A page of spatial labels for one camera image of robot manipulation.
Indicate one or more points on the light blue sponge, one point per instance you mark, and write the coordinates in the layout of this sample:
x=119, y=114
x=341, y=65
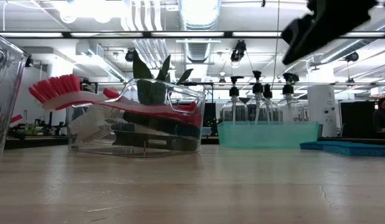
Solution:
x=360, y=151

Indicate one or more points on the black hanging ceiling camera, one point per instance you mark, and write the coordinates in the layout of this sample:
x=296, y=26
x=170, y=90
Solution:
x=239, y=51
x=353, y=56
x=129, y=56

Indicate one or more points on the black background workbench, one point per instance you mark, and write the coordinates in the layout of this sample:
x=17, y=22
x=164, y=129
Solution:
x=36, y=141

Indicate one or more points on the green translucent tray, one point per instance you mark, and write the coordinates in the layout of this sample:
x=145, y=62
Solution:
x=267, y=135

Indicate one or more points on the dark blue sponge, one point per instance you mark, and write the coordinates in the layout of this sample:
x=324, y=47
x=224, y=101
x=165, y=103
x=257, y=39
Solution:
x=314, y=144

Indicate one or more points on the white cylindrical machine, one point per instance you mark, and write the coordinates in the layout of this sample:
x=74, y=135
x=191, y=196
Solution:
x=321, y=118

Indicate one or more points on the black aluminium rig frame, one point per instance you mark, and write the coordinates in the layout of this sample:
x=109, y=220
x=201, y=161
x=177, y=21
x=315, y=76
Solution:
x=117, y=34

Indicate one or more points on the person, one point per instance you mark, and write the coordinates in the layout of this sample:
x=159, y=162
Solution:
x=382, y=119

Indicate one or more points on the clear soap dispenser bottle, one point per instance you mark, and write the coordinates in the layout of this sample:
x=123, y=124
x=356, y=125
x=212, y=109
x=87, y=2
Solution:
x=234, y=91
x=288, y=89
x=268, y=93
x=257, y=88

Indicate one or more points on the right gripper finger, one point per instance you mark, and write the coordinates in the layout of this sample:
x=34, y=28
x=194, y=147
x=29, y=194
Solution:
x=311, y=42
x=301, y=31

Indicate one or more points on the black monitor screen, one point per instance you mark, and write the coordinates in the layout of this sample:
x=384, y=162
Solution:
x=356, y=121

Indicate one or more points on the clear plastic bin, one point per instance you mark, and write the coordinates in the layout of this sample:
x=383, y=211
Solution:
x=86, y=149
x=5, y=93

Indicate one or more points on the snake plant in white pot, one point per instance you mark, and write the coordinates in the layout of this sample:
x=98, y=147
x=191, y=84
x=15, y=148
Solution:
x=141, y=67

